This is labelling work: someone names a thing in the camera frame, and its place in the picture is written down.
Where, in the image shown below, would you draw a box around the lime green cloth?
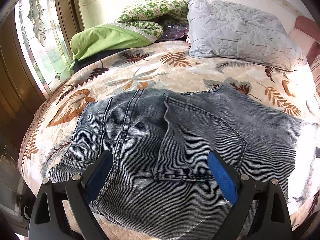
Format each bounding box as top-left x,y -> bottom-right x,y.
70,23 -> 158,65

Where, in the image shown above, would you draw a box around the striped floral pillow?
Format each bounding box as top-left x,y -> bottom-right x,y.
310,54 -> 320,93

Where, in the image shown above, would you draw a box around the leaf patterned bed blanket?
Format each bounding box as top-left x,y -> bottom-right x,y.
17,39 -> 320,240

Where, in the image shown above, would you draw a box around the green white patterned blanket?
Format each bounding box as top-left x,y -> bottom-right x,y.
116,0 -> 188,39

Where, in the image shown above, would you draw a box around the grey quilted pillow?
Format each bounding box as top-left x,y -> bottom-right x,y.
187,0 -> 307,71

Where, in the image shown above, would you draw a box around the purple cloth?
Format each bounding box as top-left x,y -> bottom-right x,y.
157,24 -> 189,42

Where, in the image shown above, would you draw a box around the stained glass window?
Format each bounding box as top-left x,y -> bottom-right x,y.
14,0 -> 73,98

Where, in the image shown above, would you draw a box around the grey blue denim pants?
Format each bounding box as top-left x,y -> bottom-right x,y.
49,85 -> 306,239

